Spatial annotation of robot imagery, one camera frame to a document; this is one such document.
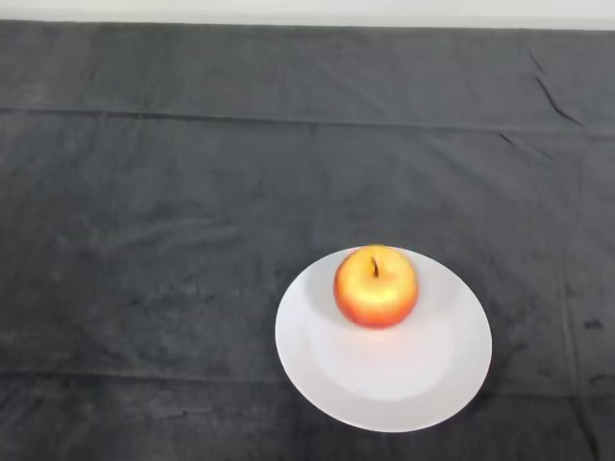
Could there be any red yellow apple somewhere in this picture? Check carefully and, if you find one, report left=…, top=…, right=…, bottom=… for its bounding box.
left=333, top=244, right=419, bottom=330

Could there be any black cloth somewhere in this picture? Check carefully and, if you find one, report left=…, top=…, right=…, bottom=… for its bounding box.
left=0, top=18, right=615, bottom=461

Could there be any white round plate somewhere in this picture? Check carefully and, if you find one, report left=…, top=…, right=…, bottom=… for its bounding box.
left=274, top=246, right=493, bottom=433

